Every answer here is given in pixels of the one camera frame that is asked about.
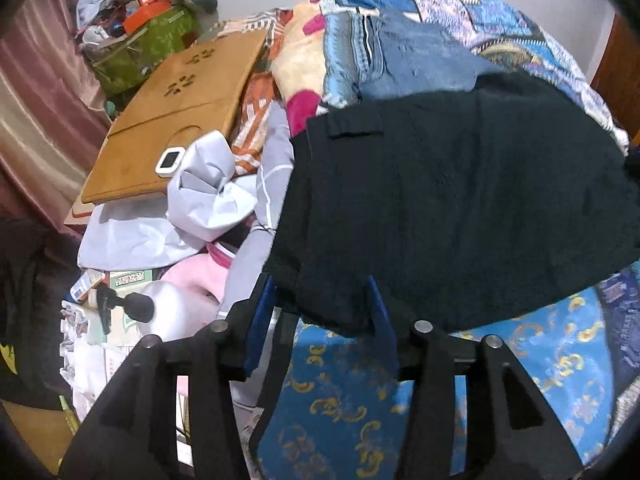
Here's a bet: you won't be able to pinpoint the floral fleece blanket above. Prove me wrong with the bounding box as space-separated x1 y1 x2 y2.
215 0 351 166

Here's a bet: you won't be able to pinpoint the grey striped sheet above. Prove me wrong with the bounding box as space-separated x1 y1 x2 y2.
217 102 296 321

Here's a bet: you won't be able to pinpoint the blue jeans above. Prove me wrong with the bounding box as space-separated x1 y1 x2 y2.
350 9 511 103

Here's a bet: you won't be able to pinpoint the maroon curtain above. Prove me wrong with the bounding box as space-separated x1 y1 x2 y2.
0 0 113 236

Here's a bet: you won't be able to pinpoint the cardboard box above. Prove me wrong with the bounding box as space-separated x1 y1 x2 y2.
60 267 156 348

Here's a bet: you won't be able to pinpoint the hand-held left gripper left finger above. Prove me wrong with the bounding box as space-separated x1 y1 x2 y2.
59 273 301 480

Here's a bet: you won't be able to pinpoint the pink garment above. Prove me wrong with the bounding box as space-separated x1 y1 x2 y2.
162 241 238 306

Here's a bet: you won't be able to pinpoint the blue gold patterned blanket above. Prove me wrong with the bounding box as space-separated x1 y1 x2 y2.
240 262 640 480

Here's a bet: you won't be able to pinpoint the orange box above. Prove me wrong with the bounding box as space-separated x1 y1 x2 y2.
122 0 173 32

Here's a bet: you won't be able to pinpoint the blue patchwork quilt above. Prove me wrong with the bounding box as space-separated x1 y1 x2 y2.
318 0 631 156

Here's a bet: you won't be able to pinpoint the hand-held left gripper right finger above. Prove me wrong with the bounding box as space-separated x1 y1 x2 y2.
361 275 585 480

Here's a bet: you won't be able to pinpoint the white plastic bottle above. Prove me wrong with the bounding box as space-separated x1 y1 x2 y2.
135 280 223 343

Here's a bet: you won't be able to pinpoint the light grey cloth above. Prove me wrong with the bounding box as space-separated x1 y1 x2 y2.
77 130 258 271

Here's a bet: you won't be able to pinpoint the black pants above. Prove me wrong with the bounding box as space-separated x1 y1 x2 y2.
262 73 640 339

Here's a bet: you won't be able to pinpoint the green fabric bag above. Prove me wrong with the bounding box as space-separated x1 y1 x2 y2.
85 2 211 96

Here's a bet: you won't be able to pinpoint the small white digital clock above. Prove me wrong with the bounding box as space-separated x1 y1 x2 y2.
155 147 188 179

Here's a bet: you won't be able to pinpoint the black massage gun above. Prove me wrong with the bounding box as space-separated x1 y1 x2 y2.
95 286 157 336

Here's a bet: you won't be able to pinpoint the wooden lap desk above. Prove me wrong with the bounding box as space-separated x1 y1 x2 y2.
80 27 271 207

